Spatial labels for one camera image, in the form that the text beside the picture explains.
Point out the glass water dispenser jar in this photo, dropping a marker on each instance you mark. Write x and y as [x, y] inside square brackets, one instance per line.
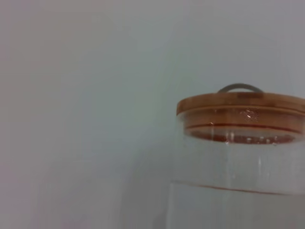
[226, 210]

